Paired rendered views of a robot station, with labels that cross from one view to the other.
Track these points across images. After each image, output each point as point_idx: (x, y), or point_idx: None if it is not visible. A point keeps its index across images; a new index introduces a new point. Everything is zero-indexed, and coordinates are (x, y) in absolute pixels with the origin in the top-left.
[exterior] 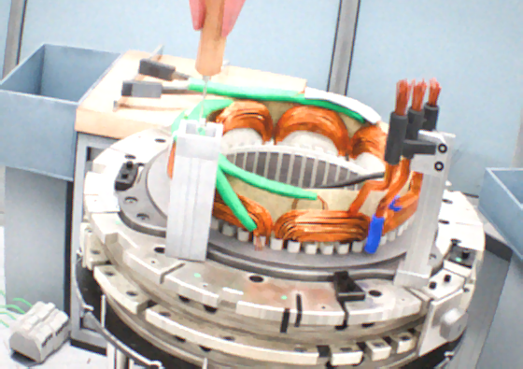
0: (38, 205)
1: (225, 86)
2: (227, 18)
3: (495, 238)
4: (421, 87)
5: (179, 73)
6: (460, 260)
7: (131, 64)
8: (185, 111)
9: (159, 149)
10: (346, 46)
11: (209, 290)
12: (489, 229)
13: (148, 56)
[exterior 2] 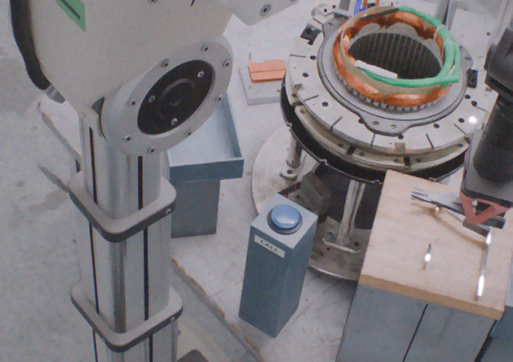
0: None
1: (439, 77)
2: None
3: (175, 290)
4: None
5: (460, 217)
6: (312, 28)
7: (496, 279)
8: (455, 70)
9: (460, 110)
10: None
11: (427, 12)
12: (176, 300)
13: (486, 298)
